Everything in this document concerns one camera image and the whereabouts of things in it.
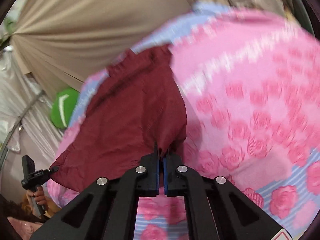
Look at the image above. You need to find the white satin curtain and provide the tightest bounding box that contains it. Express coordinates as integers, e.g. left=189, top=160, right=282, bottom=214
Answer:
left=1, top=46, right=62, bottom=160

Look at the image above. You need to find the maroon quilted jacket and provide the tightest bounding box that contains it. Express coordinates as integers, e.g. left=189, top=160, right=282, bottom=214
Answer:
left=52, top=45, right=187, bottom=192

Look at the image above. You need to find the beige curtain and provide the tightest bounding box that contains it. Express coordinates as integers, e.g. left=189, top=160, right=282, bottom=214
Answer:
left=10, top=0, right=292, bottom=98

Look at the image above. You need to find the person's left hand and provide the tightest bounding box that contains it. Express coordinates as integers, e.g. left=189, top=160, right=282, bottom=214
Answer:
left=26, top=186, right=47, bottom=206

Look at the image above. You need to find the green pillow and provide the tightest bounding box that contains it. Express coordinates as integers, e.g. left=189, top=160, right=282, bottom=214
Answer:
left=50, top=88, right=79, bottom=129

